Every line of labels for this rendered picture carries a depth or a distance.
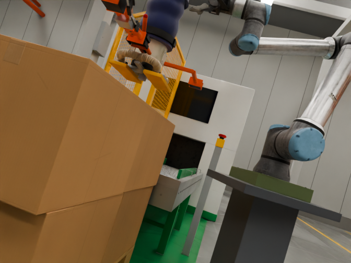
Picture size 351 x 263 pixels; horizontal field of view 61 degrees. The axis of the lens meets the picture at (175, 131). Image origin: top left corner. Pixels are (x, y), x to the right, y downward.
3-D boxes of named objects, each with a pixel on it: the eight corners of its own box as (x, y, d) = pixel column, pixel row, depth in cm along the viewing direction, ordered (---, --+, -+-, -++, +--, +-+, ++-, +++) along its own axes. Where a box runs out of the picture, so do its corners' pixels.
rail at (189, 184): (195, 185, 426) (199, 172, 427) (199, 186, 425) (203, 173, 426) (165, 208, 199) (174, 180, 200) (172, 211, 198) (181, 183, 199)
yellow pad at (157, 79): (154, 88, 184) (157, 80, 184) (170, 93, 183) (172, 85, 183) (142, 72, 150) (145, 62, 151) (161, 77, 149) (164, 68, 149)
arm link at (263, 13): (268, 21, 133) (275, 0, 134) (241, 14, 135) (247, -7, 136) (265, 30, 142) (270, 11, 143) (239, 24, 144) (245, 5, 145)
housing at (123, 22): (118, 26, 126) (121, 16, 127) (133, 31, 125) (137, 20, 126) (113, 19, 119) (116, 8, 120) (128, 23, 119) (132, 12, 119)
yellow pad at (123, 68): (126, 80, 187) (129, 72, 187) (141, 84, 185) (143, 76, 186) (107, 62, 153) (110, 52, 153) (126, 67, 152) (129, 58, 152)
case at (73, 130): (44, 165, 138) (73, 83, 140) (123, 193, 130) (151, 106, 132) (-92, 163, 79) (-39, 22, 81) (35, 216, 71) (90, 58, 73)
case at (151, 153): (100, 165, 197) (119, 108, 200) (155, 185, 189) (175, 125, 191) (44, 164, 139) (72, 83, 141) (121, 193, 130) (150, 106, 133)
